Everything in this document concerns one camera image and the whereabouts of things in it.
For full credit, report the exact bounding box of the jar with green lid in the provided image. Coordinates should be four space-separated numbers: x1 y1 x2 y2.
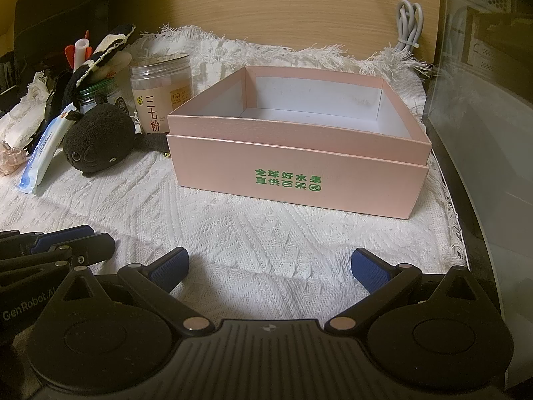
77 78 130 117

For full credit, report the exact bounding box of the black plush toy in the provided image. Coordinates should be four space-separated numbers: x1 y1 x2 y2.
62 92 170 178

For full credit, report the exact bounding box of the glass-sided computer case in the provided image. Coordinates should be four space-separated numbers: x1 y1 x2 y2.
422 0 533 400

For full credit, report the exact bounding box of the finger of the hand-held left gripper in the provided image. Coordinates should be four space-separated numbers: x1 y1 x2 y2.
0 224 96 255
0 235 116 278

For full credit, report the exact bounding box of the black and white striped plush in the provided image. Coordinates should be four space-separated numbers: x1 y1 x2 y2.
62 23 136 109

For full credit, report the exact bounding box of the white power cable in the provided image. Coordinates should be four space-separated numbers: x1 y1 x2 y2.
375 0 426 57

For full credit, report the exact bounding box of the round tan disc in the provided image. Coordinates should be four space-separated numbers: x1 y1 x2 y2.
130 53 193 134

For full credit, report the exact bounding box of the white crumpled cloth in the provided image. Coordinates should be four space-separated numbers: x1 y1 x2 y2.
0 71 55 151

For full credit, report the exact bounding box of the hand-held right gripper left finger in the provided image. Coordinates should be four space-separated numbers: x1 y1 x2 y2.
62 248 213 336

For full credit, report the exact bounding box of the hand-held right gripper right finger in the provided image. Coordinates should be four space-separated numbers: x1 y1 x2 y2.
325 248 479 336

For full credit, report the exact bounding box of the pink cardboard box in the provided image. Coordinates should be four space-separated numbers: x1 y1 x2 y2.
167 66 434 220

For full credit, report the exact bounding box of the pink shell-shaped item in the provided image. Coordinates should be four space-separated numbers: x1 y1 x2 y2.
0 141 29 176

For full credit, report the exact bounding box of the white plastic tube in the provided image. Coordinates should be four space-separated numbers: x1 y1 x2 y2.
73 39 91 71

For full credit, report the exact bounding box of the white fringed blanket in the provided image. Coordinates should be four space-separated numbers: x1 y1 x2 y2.
0 25 473 367

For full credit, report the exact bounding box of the dark board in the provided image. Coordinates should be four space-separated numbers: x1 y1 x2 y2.
0 0 113 92

